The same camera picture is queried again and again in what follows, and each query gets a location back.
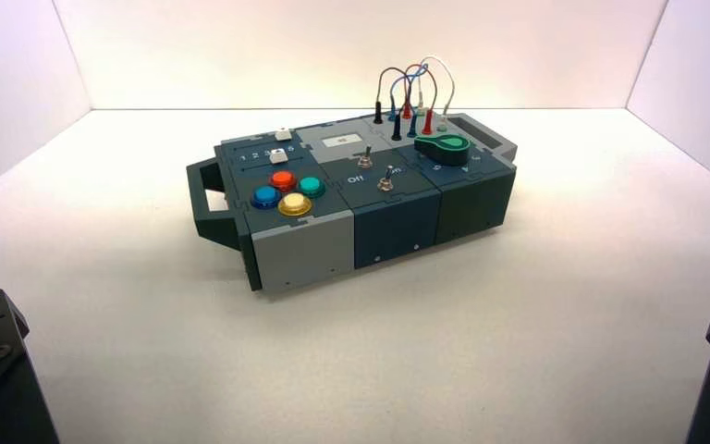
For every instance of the yellow push button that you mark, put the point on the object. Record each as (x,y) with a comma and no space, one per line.
(295,203)

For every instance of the grey blue control box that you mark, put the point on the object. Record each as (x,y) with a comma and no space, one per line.
(306,248)

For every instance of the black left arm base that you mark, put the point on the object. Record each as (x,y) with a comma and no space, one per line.
(0,380)

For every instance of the green rotary knob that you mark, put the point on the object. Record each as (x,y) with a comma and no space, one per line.
(444,149)

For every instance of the metal toggle switch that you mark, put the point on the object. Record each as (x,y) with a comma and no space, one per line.
(365,160)
(385,182)

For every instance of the blue push button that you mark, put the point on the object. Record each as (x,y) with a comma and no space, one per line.
(266,197)

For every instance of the teal push button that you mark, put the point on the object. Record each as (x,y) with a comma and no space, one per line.
(311,186)

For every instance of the red push button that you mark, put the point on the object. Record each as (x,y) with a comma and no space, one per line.
(283,180)

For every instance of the white slider knob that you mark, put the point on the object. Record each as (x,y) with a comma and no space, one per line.
(277,156)
(282,134)

